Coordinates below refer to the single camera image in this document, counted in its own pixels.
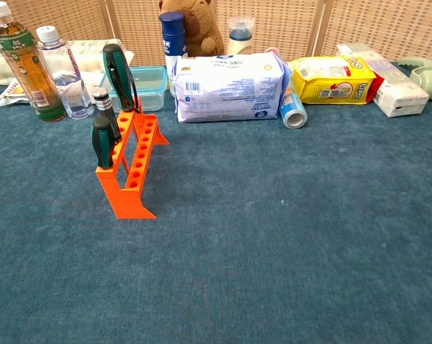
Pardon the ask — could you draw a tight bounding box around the small teal-black handle screwdriver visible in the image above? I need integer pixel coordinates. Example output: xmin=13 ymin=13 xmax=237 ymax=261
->
xmin=90 ymin=115 xmax=117 ymax=169

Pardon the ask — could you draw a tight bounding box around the long green-striped handle screwdriver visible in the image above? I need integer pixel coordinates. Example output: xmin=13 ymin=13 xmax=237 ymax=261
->
xmin=102 ymin=43 xmax=143 ymax=115

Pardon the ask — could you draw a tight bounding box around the orange screwdriver rack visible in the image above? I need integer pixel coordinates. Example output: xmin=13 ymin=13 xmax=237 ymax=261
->
xmin=95 ymin=95 xmax=171 ymax=220

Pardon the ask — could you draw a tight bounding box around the blue carpet table cover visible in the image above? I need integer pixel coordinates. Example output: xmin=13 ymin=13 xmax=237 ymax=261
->
xmin=0 ymin=60 xmax=432 ymax=344

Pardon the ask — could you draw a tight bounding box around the white blue wipes pack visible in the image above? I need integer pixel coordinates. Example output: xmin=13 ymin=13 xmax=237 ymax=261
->
xmin=173 ymin=49 xmax=294 ymax=124

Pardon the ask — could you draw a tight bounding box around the blue plastic wrap roll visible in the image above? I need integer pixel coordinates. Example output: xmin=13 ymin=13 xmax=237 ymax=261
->
xmin=265 ymin=47 xmax=309 ymax=130

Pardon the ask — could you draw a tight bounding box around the clear container blue lid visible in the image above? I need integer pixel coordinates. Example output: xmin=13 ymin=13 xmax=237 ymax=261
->
xmin=100 ymin=65 xmax=168 ymax=113

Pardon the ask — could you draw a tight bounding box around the cream bottle clear cap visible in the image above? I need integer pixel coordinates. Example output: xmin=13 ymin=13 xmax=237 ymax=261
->
xmin=226 ymin=16 xmax=256 ymax=56

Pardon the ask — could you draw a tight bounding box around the blue white spray can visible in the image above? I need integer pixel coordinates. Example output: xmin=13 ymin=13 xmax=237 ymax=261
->
xmin=159 ymin=11 xmax=188 ymax=97

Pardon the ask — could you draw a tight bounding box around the yellow Lipo snack bag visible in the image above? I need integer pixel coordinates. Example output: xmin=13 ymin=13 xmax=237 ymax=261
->
xmin=289 ymin=56 xmax=378 ymax=105

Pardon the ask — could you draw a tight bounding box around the brown capybara plush toy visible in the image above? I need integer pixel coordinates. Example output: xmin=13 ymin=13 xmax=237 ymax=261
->
xmin=158 ymin=0 xmax=226 ymax=58

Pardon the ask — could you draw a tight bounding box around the wicker folding screen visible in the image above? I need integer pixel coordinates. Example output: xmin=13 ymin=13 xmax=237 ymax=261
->
xmin=0 ymin=0 xmax=432 ymax=67

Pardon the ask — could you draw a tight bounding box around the clear water bottle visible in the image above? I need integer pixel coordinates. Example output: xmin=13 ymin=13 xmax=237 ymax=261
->
xmin=35 ymin=25 xmax=95 ymax=120

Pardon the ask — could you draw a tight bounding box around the white toilet paper pack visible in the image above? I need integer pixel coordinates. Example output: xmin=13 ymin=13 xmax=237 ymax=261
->
xmin=0 ymin=38 xmax=135 ymax=87

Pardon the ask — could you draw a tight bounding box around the red yellow cookie box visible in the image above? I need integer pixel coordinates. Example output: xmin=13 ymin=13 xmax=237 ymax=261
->
xmin=369 ymin=77 xmax=385 ymax=103

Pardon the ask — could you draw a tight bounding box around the pastel tissue box pack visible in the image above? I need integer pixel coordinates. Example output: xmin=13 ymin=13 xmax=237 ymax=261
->
xmin=335 ymin=42 xmax=431 ymax=118

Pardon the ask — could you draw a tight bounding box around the green label tea bottle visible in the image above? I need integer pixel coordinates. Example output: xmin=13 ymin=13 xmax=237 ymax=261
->
xmin=0 ymin=1 xmax=67 ymax=123

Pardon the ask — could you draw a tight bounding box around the white pink snack bag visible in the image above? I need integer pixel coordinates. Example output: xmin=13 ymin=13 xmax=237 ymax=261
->
xmin=0 ymin=70 xmax=105 ymax=108

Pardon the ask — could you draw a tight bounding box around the pale green lint roller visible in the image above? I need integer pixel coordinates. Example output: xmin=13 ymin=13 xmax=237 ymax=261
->
xmin=397 ymin=56 xmax=432 ymax=100

